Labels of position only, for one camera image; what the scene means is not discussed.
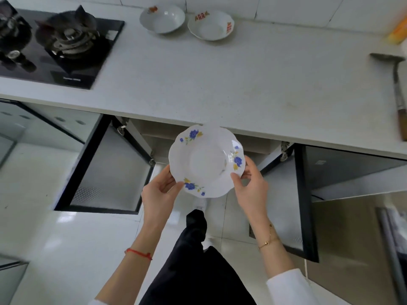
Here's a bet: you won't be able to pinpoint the person's right hand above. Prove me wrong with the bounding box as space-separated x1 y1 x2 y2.
230 155 270 225

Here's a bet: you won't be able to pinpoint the person's right forearm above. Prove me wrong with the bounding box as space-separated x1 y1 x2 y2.
249 216 296 279

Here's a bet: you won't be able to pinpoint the red string bracelet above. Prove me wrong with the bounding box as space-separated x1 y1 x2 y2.
125 248 153 261

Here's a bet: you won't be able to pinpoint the person's left forearm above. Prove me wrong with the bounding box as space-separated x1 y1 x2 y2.
95 220 166 305

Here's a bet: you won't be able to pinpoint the person's left hand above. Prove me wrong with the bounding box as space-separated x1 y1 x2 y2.
141 164 185 232

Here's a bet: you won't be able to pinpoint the yellow bottle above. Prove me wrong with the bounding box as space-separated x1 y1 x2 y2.
386 12 407 45

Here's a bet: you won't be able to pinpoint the white bowl with orange print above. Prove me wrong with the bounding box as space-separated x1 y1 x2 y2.
139 4 186 35

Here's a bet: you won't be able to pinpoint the white bowl with red print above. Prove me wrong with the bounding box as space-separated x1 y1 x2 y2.
187 10 235 41

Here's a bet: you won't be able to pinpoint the black glass gas stove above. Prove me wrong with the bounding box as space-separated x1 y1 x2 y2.
0 0 125 90

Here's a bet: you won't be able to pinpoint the black trousers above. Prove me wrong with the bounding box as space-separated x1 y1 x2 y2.
139 209 257 305

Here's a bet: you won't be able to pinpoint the gold chain bracelet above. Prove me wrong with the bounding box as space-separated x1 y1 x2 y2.
258 223 280 251

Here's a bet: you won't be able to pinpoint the metal spatula with wooden handle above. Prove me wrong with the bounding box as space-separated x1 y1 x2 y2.
369 53 407 142

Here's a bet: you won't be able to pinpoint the white plate with blue flowers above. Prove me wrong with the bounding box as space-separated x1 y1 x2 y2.
168 125 246 198

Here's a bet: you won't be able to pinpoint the black-framed frosted cabinet door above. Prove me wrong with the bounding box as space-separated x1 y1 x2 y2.
249 143 320 263
54 114 156 215
304 145 407 204
0 99 104 170

